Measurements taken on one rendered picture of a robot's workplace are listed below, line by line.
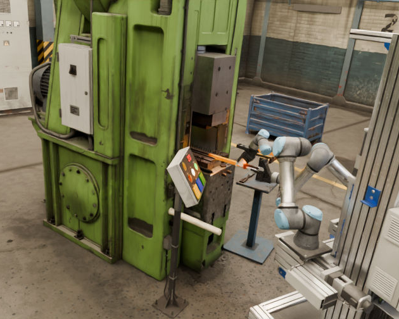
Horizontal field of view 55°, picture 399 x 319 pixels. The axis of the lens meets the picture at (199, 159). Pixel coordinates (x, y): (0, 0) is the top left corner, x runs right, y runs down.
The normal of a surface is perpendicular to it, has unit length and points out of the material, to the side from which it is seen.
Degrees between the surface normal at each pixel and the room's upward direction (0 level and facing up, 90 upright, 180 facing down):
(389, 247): 90
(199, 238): 90
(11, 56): 90
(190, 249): 90
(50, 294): 0
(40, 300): 0
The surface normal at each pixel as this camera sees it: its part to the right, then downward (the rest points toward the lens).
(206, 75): -0.57, 0.26
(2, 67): 0.70, 0.32
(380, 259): -0.87, 0.11
